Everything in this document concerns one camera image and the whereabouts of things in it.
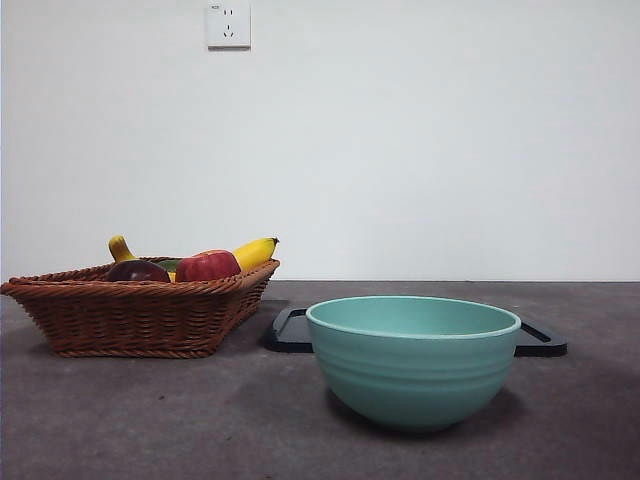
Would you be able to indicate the teal ribbed bowl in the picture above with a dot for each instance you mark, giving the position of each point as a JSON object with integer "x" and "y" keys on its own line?
{"x": 412, "y": 370}

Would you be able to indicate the dark red plum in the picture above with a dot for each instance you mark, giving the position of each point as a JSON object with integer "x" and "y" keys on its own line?
{"x": 137, "y": 273}

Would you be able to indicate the yellow banana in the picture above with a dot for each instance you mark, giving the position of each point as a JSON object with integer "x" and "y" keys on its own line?
{"x": 252, "y": 252}

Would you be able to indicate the dark rectangular tray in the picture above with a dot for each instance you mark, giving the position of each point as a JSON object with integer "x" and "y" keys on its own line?
{"x": 287, "y": 345}

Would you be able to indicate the red apple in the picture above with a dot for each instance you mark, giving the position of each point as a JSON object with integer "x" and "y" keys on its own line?
{"x": 207, "y": 265}

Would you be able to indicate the green oval fruit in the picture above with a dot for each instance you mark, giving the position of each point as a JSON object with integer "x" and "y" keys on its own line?
{"x": 170, "y": 264}

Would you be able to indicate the brown wicker basket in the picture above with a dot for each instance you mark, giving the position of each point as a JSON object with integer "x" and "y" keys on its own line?
{"x": 135, "y": 320}

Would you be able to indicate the white wall socket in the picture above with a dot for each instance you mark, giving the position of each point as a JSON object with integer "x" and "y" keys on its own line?
{"x": 229, "y": 26}

